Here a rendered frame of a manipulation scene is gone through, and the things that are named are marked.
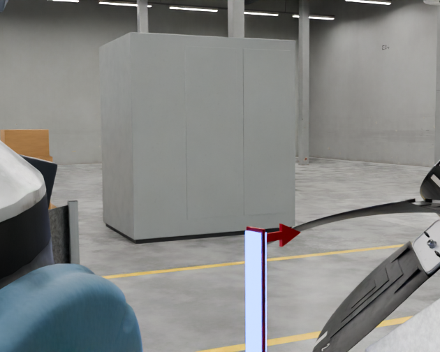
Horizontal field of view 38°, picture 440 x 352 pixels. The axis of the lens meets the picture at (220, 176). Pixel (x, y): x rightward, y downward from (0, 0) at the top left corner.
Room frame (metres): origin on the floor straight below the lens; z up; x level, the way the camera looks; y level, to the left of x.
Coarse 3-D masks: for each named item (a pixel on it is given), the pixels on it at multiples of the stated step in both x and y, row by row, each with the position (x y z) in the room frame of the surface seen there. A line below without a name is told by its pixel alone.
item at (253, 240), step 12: (252, 240) 0.62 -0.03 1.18; (252, 252) 0.62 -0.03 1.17; (252, 264) 0.62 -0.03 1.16; (252, 276) 0.62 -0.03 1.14; (252, 288) 0.62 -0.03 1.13; (252, 300) 0.62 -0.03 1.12; (252, 312) 0.62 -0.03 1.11; (252, 324) 0.62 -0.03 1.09; (252, 336) 0.62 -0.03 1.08; (252, 348) 0.62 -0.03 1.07
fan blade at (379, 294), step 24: (384, 264) 1.01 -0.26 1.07; (408, 264) 0.94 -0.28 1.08; (360, 288) 1.02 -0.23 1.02; (384, 288) 0.94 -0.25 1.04; (408, 288) 0.90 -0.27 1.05; (336, 312) 1.05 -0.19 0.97; (360, 312) 0.95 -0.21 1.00; (384, 312) 0.90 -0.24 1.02; (336, 336) 0.96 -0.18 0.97; (360, 336) 0.90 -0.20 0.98
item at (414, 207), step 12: (384, 204) 0.63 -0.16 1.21; (396, 204) 0.62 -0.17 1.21; (408, 204) 0.63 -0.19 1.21; (420, 204) 0.80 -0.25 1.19; (432, 204) 0.81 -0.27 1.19; (336, 216) 0.66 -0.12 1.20; (348, 216) 0.67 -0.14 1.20; (360, 216) 0.70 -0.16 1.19; (300, 228) 0.72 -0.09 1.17; (276, 240) 0.80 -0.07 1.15
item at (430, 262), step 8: (432, 224) 0.96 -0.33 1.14; (432, 232) 0.95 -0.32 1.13; (416, 240) 0.97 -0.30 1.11; (424, 240) 0.96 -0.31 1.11; (416, 248) 0.96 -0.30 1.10; (424, 248) 0.94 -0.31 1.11; (424, 256) 0.93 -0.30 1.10; (432, 256) 0.91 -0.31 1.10; (424, 264) 0.92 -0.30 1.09; (432, 264) 0.90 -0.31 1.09
